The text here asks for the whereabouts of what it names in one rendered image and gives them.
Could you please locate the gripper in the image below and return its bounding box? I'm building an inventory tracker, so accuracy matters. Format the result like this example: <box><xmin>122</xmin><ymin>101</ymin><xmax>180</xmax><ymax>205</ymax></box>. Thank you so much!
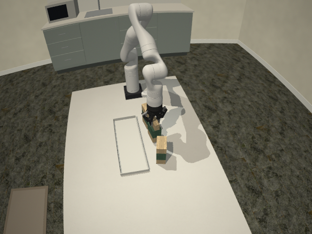
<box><xmin>142</xmin><ymin>104</ymin><xmax>168</xmax><ymax>125</ymax></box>

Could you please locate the tan green-banded coffee pack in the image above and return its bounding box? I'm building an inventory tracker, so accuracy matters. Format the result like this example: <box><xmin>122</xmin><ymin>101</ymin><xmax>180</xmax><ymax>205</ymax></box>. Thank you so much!
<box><xmin>141</xmin><ymin>103</ymin><xmax>150</xmax><ymax>130</ymax></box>
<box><xmin>147</xmin><ymin>120</ymin><xmax>163</xmax><ymax>146</ymax></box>
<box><xmin>156</xmin><ymin>136</ymin><xmax>168</xmax><ymax>165</ymax></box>

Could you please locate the white shallow tray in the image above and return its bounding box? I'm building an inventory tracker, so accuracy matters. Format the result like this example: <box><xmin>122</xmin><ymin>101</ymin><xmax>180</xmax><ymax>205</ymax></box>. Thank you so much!
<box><xmin>113</xmin><ymin>115</ymin><xmax>150</xmax><ymax>177</ymax></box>

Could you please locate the white table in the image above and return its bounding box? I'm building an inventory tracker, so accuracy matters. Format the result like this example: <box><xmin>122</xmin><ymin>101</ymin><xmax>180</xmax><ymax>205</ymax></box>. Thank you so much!
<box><xmin>62</xmin><ymin>75</ymin><xmax>253</xmax><ymax>234</ymax></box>

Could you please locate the grey kitchen cabinet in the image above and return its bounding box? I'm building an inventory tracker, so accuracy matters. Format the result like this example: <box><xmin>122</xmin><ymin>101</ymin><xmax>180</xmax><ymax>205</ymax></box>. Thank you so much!
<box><xmin>41</xmin><ymin>2</ymin><xmax>195</xmax><ymax>75</ymax></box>

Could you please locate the grey sink basin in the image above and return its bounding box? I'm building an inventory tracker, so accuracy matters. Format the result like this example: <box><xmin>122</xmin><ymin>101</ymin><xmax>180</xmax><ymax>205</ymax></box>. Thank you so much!
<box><xmin>84</xmin><ymin>8</ymin><xmax>113</xmax><ymax>18</ymax></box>

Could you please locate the beige microwave oven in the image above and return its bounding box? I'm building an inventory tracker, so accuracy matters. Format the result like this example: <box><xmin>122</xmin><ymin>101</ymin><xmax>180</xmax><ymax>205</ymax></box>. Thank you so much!
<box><xmin>45</xmin><ymin>0</ymin><xmax>80</xmax><ymax>24</ymax></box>

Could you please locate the brown rectangular mat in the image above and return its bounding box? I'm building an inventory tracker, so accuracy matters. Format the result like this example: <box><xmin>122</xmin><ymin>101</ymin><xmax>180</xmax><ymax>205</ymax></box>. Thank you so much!
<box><xmin>0</xmin><ymin>185</ymin><xmax>49</xmax><ymax>234</ymax></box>

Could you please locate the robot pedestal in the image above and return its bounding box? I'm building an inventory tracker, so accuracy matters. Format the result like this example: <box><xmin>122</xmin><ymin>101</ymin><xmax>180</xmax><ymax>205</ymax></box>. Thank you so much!
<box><xmin>123</xmin><ymin>84</ymin><xmax>144</xmax><ymax>100</ymax></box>

